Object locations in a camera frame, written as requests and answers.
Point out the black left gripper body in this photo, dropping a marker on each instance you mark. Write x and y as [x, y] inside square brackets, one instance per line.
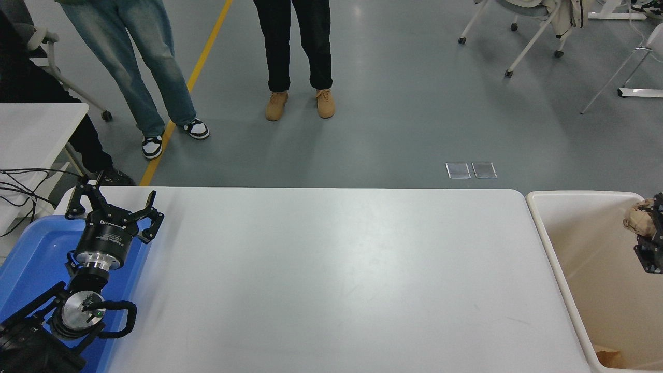
[106, 239]

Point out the tan paper ball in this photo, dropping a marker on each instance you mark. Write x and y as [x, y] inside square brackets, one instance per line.
[639, 220]

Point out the large pale bin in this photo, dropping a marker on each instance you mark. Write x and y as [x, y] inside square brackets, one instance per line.
[585, 269]

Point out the blue plastic tray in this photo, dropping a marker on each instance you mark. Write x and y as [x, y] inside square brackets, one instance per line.
[31, 248]

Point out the white side table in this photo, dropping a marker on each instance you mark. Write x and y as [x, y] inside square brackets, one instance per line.
[31, 134]

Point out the tan paper scrap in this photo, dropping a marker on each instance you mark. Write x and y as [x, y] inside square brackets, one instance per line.
[608, 356]

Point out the person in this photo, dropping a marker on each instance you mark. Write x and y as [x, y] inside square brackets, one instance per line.
[140, 62]
[282, 41]
[650, 6]
[20, 77]

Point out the white wheeled chair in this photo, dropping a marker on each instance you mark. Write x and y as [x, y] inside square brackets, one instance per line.
[44, 37]

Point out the clear floor plate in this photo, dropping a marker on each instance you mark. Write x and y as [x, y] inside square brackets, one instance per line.
[484, 170]
[458, 170]

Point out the white desk foot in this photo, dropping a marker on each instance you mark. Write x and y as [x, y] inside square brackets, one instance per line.
[618, 15]

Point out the white-legged office chair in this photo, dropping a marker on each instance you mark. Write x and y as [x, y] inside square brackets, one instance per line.
[533, 39]

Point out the pale jacket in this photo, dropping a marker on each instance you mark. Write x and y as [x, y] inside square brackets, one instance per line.
[567, 15]

